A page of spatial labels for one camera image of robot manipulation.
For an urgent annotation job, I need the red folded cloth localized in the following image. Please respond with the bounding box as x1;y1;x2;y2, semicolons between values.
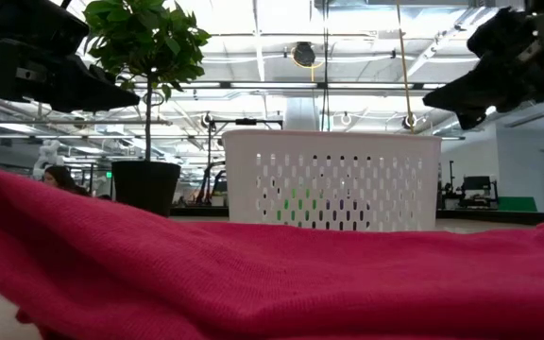
0;165;544;340

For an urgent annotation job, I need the black table frame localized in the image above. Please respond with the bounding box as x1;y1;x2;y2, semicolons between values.
170;206;544;226

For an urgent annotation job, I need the white perforated plastic basket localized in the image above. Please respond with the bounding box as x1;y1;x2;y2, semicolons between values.
221;129;443;233

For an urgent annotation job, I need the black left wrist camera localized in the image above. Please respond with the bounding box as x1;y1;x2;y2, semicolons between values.
0;0;90;57

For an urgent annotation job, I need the person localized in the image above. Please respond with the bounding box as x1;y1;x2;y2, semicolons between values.
42;164;92;197

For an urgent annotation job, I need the yellow hanging cable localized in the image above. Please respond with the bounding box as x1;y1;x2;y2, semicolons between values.
396;0;417;135

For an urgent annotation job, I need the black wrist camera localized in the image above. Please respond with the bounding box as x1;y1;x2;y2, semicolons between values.
0;0;90;57
466;5;544;59

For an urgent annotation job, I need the long ceiling rail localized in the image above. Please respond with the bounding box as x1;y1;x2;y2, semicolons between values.
125;80;448;91

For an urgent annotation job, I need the black round cable reel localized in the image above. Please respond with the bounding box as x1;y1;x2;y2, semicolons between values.
292;41;317;68

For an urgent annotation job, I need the potted green tree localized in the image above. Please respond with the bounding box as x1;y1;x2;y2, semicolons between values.
81;0;212;217

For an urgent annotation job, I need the green box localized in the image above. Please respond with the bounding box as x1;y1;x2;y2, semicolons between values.
497;195;538;213

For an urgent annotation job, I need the green toy produce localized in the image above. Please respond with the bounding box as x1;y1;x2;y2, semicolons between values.
276;188;323;222

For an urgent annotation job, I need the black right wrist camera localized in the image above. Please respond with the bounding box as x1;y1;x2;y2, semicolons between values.
466;5;544;59

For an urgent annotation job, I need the black hanging cable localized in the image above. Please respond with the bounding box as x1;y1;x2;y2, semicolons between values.
321;0;331;132

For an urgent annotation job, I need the black and red machine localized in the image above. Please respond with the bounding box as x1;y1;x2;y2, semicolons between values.
195;160;230;207

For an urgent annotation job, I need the black gantry frame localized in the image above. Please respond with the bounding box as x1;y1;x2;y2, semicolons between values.
205;116;284;193

